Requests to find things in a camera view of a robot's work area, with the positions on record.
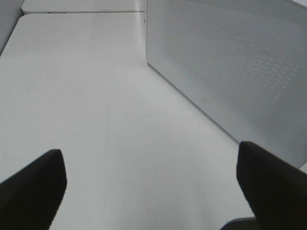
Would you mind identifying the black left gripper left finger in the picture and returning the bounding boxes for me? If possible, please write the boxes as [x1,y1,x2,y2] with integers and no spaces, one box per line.
[0,149,67,230]

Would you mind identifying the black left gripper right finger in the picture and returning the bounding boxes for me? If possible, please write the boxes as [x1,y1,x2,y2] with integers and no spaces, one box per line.
[236,141,307,230]

